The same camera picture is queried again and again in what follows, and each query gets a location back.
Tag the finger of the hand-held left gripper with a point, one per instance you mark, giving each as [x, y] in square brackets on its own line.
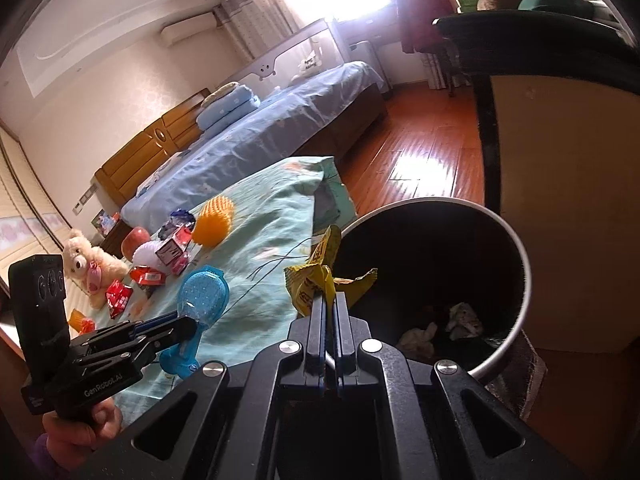
[170, 332]
[150, 324]

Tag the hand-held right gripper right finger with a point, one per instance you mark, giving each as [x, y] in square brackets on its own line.
[341, 330]

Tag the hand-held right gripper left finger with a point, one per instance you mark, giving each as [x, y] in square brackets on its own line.
[320, 330]

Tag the yellow snack wrapper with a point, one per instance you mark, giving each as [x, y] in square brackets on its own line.
[305, 285]

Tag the red snack packet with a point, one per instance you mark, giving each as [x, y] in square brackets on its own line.
[117, 297]
[147, 276]

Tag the blue plastic brush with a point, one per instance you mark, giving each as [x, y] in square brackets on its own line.
[205, 292]

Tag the white foam block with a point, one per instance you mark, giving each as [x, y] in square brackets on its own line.
[145, 254]

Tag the black trash bin white rim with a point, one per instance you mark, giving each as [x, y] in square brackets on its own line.
[425, 250]

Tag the orange spiky ball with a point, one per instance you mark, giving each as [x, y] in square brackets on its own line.
[212, 220]

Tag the person's left forearm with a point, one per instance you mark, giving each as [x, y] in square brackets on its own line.
[45, 460]

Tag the person's left hand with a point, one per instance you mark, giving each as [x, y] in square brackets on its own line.
[80, 435]

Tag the orange snack packet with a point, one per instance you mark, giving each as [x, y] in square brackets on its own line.
[80, 321]

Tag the cream teddy bear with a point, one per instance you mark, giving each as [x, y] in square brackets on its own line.
[77, 255]

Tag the small pink carton box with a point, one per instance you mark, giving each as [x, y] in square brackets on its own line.
[170, 252]

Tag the red apple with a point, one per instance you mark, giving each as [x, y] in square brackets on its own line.
[134, 240]

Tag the dark wooden nightstand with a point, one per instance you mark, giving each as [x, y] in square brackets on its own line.
[117, 241]

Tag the crumpled blue wrapper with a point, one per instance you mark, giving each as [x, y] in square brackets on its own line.
[182, 217]

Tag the teal printed blanket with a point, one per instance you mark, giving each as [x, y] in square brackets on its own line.
[260, 210]

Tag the wooden headboard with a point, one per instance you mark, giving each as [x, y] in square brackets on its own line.
[135, 155]

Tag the bed with blue sheet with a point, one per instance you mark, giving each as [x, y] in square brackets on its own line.
[250, 135]

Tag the folded blue quilt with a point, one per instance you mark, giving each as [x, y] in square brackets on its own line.
[225, 110]

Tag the white floor appliance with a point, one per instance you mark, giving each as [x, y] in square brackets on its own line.
[369, 65]

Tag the beige cabinet with black edge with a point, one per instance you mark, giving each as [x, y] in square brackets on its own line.
[550, 160]

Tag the white air conditioner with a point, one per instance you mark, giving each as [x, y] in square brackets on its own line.
[187, 29]

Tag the grey patterned curtain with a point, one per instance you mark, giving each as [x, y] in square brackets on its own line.
[250, 15]

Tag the hanging red clothes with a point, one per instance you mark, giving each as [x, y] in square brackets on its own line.
[420, 10]

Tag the green hat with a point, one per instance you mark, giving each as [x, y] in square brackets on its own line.
[555, 2]

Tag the photo frame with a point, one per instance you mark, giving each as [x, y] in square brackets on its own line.
[102, 221]

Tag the wall switch panel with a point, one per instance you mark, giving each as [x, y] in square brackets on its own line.
[83, 200]

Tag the grey bed guard rail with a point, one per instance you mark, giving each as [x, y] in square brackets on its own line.
[295, 50]

